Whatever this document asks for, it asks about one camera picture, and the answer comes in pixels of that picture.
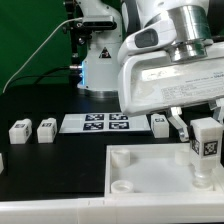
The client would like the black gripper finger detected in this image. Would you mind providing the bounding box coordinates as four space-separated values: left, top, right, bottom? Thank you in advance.
166 107 189 142
209 98 224 124

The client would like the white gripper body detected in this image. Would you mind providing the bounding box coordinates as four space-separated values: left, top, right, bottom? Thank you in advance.
118 42 224 116

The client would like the white square tabletop part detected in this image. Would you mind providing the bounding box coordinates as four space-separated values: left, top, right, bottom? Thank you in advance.
104 143 224 197

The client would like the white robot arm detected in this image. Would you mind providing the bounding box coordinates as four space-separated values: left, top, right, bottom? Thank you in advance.
78 0 224 141

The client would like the white sheet with tags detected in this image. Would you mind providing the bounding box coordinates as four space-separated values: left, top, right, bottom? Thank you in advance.
60 112 150 134

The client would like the white L-shaped obstacle fence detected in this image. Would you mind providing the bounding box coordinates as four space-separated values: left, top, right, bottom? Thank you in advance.
0 186 224 224

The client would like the white part at left edge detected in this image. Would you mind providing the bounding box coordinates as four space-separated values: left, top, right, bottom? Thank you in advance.
0 153 4 174

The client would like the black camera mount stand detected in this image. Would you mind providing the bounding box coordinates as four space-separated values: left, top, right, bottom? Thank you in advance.
61 0 88 84

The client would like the black cable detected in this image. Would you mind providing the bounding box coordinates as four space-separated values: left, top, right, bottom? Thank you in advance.
6 67 72 86

